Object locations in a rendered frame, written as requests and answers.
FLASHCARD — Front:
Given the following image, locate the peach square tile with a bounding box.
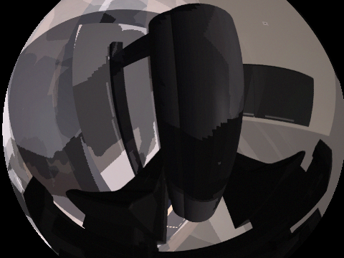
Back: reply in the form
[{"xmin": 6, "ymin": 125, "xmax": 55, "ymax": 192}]
[{"xmin": 167, "ymin": 201, "xmax": 172, "ymax": 215}]

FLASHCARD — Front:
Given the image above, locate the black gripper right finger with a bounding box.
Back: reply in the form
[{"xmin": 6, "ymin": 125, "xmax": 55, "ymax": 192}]
[{"xmin": 221, "ymin": 150, "xmax": 306, "ymax": 229}]

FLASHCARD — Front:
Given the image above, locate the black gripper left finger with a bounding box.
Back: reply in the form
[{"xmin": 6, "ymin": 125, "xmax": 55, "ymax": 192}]
[{"xmin": 66, "ymin": 149, "xmax": 169, "ymax": 244}]

